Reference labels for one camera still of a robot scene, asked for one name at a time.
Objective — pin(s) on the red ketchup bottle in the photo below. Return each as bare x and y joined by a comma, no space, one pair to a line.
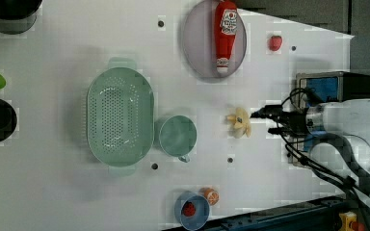
225,29

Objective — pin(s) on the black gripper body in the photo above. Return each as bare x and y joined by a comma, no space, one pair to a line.
293,123

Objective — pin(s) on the black cylindrical container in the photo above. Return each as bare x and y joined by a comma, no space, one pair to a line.
18,16

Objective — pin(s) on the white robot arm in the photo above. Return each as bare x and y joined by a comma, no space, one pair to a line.
330,138

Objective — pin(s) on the small red toy fruit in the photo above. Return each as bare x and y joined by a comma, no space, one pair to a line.
188,209

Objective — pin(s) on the red toy strawberry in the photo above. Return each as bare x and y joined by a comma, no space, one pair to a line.
275,42

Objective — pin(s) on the blue bowl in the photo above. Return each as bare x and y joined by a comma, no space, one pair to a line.
199,217

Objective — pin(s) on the silver toaster oven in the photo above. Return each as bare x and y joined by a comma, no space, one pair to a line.
340,85

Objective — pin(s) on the grey round plate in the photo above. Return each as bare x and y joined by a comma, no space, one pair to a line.
199,44

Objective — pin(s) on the orange toy fruit half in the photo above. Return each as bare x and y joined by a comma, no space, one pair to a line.
212,196

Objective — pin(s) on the green plastic colander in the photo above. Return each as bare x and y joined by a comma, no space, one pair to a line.
120,117

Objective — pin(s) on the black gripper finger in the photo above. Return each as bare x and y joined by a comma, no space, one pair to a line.
276,131
268,111

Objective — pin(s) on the blue metal frame rail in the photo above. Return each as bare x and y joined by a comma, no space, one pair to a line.
313,215

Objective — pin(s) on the peeled yellow toy banana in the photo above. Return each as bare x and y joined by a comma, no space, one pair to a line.
240,121

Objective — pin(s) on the green mug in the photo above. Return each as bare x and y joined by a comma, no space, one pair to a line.
177,136

